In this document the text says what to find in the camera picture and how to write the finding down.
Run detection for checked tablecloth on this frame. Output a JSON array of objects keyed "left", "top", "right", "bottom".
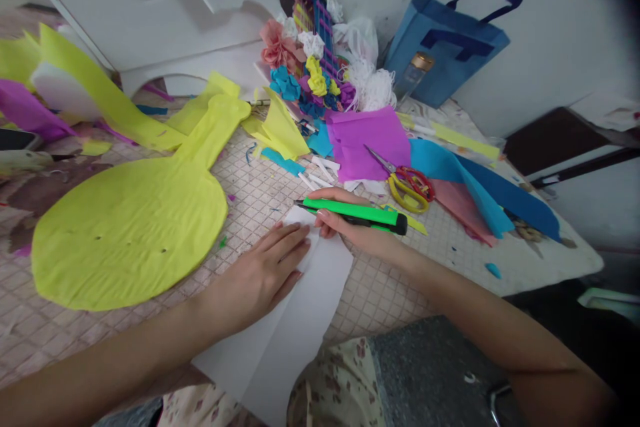
[{"left": 0, "top": 6, "right": 606, "bottom": 393}]

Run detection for dark wooden furniture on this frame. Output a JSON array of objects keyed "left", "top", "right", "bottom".
[{"left": 503, "top": 106, "right": 640, "bottom": 191}]

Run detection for person's body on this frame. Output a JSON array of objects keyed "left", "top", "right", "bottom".
[{"left": 159, "top": 336, "right": 387, "bottom": 427}]

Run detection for blue fabric tote bag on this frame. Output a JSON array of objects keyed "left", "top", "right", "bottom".
[{"left": 382, "top": 0, "right": 524, "bottom": 109}]

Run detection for colourful paper flower decoration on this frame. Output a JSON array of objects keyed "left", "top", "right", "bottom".
[{"left": 259, "top": 0, "right": 357, "bottom": 119}]

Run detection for white foam offcut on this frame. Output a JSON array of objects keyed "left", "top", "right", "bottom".
[{"left": 29, "top": 60, "right": 104, "bottom": 123}]

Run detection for small yellow paper scrap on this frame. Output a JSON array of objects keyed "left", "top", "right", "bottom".
[{"left": 79, "top": 139, "right": 114, "bottom": 157}]

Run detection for white foam board structure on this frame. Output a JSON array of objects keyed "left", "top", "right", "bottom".
[{"left": 7, "top": 0, "right": 287, "bottom": 99}]

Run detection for yellow paper scraps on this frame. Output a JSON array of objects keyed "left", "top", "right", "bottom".
[{"left": 241, "top": 86, "right": 311, "bottom": 161}]

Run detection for person's right thumb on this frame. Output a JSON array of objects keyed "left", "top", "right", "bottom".
[{"left": 316, "top": 208, "right": 346, "bottom": 241}]

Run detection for pile of small white strips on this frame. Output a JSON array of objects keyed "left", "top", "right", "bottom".
[{"left": 297, "top": 154, "right": 341, "bottom": 191}]

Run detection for grey speckled cushion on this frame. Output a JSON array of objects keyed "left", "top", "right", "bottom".
[{"left": 369, "top": 315, "right": 522, "bottom": 427}]

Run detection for green utility knife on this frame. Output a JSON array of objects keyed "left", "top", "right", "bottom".
[{"left": 293, "top": 196, "right": 409, "bottom": 237}]

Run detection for black phone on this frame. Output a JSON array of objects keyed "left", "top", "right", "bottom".
[{"left": 0, "top": 127, "right": 44, "bottom": 151}]

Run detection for purple crepe paper sheet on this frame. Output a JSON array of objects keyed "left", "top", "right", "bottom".
[{"left": 325, "top": 105, "right": 413, "bottom": 183}]

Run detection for long yellow crepe paper strip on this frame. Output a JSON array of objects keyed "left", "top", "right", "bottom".
[{"left": 0, "top": 22, "right": 189, "bottom": 153}]

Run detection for blue paper sheet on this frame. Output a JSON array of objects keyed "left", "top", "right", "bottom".
[{"left": 409, "top": 138, "right": 564, "bottom": 244}]

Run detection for teal paper strip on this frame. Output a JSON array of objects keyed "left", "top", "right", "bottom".
[{"left": 259, "top": 146, "right": 307, "bottom": 177}]

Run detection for white netting bundle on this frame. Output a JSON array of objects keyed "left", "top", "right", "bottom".
[{"left": 332, "top": 16, "right": 399, "bottom": 113}]

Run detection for yellow and red scissors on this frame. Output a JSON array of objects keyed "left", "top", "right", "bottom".
[{"left": 363, "top": 144, "right": 435, "bottom": 214}]

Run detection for person's left thumb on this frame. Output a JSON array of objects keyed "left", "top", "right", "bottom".
[{"left": 267, "top": 270, "right": 305, "bottom": 304}]

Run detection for yellow paper sheet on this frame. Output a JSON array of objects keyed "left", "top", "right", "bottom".
[{"left": 165, "top": 71, "right": 242, "bottom": 137}]

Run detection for person's left fingers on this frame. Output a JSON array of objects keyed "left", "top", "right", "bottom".
[{"left": 245, "top": 220, "right": 312, "bottom": 278}]

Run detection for glass bottle with gold cap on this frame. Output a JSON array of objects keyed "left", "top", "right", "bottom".
[{"left": 395, "top": 50, "right": 435, "bottom": 105}]

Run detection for white foam sheet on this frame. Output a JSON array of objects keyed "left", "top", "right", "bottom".
[{"left": 191, "top": 205, "right": 355, "bottom": 427}]

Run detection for person's right index finger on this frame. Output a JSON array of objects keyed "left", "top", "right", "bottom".
[{"left": 306, "top": 186, "right": 372, "bottom": 205}]

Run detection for person's right hand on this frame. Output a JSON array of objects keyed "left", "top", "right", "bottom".
[{"left": 306, "top": 186, "right": 402, "bottom": 261}]

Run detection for pink paper sheet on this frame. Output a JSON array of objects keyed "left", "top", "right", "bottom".
[{"left": 429, "top": 177, "right": 501, "bottom": 248}]

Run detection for purple crumpled paper piece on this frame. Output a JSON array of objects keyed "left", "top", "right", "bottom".
[{"left": 0, "top": 78, "right": 77, "bottom": 143}]

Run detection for yellow guitar-shaped paper cutout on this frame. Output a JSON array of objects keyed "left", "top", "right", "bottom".
[{"left": 31, "top": 94, "right": 252, "bottom": 312}]

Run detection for person's left hand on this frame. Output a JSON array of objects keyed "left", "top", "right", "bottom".
[{"left": 197, "top": 220, "right": 312, "bottom": 336}]

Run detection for pale yellow paper strip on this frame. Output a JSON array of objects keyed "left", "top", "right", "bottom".
[{"left": 397, "top": 111, "right": 501, "bottom": 161}]

